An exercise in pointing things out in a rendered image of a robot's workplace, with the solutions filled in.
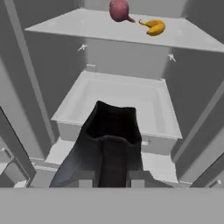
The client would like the red onion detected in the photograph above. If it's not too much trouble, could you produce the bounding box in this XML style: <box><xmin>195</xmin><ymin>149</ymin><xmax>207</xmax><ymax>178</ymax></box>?
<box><xmin>108</xmin><ymin>0</ymin><xmax>137</xmax><ymax>24</ymax></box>

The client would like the grey fridge door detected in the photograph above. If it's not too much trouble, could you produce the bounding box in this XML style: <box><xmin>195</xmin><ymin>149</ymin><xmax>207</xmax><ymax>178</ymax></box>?
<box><xmin>0</xmin><ymin>107</ymin><xmax>38</xmax><ymax>188</ymax></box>
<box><xmin>189</xmin><ymin>151</ymin><xmax>224</xmax><ymax>188</ymax></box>

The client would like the white fridge drawer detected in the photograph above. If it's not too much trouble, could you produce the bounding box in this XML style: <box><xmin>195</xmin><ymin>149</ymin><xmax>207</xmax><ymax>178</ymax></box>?
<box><xmin>51</xmin><ymin>69</ymin><xmax>184</xmax><ymax>157</ymax></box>

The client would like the white fridge shelf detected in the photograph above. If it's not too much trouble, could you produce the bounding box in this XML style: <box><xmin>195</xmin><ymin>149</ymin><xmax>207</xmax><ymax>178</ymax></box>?
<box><xmin>24</xmin><ymin>7</ymin><xmax>224</xmax><ymax>54</ymax></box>

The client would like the yellow banana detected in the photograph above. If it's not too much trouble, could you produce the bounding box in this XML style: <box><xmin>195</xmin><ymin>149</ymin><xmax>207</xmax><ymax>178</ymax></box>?
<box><xmin>138</xmin><ymin>18</ymin><xmax>166</xmax><ymax>37</ymax></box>

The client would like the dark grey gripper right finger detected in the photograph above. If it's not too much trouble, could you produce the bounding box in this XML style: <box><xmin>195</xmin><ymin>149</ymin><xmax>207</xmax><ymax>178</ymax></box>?
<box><xmin>129</xmin><ymin>170</ymin><xmax>177</xmax><ymax>188</ymax></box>

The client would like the small white shelf clip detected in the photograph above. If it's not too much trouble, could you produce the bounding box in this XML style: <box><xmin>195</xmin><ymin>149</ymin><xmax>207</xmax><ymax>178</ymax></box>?
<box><xmin>167</xmin><ymin>53</ymin><xmax>178</xmax><ymax>63</ymax></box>
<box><xmin>77</xmin><ymin>43</ymin><xmax>88</xmax><ymax>53</ymax></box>

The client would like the dark grey pitcher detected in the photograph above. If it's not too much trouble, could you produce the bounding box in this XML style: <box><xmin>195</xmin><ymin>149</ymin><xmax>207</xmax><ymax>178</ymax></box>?
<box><xmin>59</xmin><ymin>100</ymin><xmax>144</xmax><ymax>188</ymax></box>

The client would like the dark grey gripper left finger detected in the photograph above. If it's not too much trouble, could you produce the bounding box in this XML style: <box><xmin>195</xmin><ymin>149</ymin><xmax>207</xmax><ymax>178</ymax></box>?
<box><xmin>48</xmin><ymin>163</ymin><xmax>96</xmax><ymax>188</ymax></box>

